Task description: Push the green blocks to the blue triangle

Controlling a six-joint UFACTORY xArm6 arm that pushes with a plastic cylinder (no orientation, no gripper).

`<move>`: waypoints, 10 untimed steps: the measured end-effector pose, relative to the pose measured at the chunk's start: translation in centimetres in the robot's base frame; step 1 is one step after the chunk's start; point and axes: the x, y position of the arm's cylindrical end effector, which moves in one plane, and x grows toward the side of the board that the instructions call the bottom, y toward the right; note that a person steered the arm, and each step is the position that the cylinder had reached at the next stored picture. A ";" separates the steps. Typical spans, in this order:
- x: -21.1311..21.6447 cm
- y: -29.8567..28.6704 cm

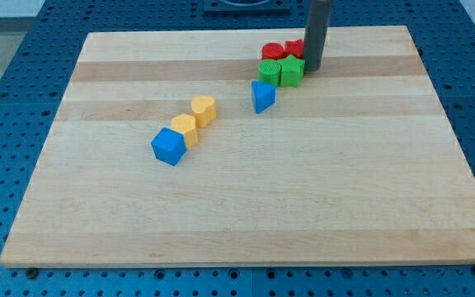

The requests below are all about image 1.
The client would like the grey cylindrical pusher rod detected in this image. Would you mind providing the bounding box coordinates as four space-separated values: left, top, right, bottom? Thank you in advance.
303 0 333 72

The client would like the green star block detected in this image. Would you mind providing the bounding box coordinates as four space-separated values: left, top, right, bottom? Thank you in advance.
278 54 305 87

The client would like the green cylinder block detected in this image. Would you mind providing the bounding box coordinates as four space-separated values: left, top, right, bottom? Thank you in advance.
257 59 281 86

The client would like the blue triangle block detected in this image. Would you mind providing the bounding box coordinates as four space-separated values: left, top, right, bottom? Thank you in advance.
252 81 276 114

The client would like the red star block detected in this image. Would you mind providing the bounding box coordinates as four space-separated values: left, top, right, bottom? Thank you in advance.
284 39 304 59

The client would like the red cylinder block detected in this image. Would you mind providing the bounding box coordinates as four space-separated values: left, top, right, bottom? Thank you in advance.
261 42 285 60

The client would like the yellow heart block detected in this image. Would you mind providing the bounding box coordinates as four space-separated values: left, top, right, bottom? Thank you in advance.
190 96 217 128

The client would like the yellow pentagon block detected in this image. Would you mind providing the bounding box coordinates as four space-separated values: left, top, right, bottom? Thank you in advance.
171 114 199 149

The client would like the blue cube block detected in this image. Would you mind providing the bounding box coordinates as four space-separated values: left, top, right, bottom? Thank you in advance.
151 128 186 166

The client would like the wooden board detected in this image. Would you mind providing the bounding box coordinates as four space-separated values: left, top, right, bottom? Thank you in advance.
0 26 475 268

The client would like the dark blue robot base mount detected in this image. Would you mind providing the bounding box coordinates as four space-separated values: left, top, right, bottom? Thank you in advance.
202 0 291 15

